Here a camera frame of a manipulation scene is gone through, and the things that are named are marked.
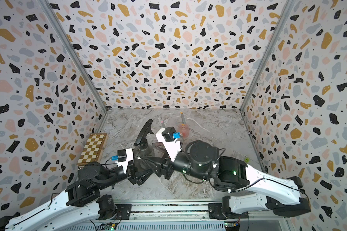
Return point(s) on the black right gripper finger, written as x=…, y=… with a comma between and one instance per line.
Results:
x=155, y=164
x=159, y=149

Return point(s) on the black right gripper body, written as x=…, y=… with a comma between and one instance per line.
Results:
x=165, y=166

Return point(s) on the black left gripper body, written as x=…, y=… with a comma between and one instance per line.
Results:
x=133, y=172

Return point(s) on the black spray nozzle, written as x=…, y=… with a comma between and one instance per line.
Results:
x=141, y=140

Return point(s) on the pink transparent spray bottle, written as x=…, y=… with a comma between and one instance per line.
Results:
x=184, y=130

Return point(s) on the grey yellow spray nozzle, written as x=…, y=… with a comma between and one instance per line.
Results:
x=183, y=118

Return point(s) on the dark smoky spray bottle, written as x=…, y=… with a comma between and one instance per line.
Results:
x=140, y=154

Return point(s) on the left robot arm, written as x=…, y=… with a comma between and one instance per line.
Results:
x=82, y=200

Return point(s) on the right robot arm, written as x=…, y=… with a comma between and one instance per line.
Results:
x=247, y=188

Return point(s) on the wooden chess board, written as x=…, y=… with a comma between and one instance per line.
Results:
x=94, y=149

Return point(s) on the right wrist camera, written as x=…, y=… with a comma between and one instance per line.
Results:
x=170, y=139

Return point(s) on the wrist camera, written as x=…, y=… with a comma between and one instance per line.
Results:
x=170, y=139
x=122, y=158

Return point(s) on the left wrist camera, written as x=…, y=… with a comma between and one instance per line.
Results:
x=122, y=158

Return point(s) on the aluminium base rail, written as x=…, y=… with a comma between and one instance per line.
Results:
x=186, y=215

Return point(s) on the aluminium frame post left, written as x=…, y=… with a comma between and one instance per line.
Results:
x=46, y=8

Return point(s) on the aluminium frame post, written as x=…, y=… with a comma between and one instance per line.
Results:
x=46, y=8
x=269, y=49

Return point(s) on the aluminium frame post right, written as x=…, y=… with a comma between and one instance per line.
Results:
x=269, y=49

